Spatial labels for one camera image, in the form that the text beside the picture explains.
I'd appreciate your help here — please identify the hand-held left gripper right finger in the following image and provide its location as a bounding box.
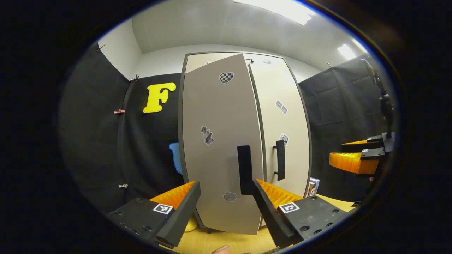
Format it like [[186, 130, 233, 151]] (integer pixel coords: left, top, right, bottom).
[[252, 179, 350, 248]]

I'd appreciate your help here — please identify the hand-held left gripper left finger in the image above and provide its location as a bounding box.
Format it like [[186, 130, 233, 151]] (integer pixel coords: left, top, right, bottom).
[[106, 181, 202, 249]]

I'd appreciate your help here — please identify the cabinet door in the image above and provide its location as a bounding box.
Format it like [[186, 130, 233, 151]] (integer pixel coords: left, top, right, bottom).
[[247, 54, 312, 227], [182, 54, 263, 235]]

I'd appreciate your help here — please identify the grey and white cabinet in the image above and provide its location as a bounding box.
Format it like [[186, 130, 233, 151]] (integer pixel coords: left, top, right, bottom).
[[178, 51, 313, 234]]

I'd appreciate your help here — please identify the small printed box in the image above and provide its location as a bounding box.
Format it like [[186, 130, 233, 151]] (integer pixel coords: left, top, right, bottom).
[[305, 177, 320, 197]]

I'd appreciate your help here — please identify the black backdrop cloth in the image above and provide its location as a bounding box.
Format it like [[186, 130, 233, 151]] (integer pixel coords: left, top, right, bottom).
[[298, 55, 392, 203], [58, 41, 184, 214]]

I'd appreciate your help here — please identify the large ceiling light panel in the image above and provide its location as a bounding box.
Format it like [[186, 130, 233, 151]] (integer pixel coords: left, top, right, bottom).
[[233, 0, 316, 26]]

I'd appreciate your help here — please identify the black left door handle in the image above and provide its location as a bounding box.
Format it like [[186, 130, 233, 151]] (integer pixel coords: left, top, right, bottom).
[[237, 145, 254, 195]]

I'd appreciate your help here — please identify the black door handle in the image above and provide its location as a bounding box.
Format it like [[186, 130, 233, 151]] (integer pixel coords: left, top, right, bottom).
[[273, 140, 286, 181], [237, 145, 254, 195]]

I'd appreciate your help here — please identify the black right door handle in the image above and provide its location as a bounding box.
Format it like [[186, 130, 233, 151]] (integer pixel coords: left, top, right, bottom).
[[273, 140, 286, 181]]

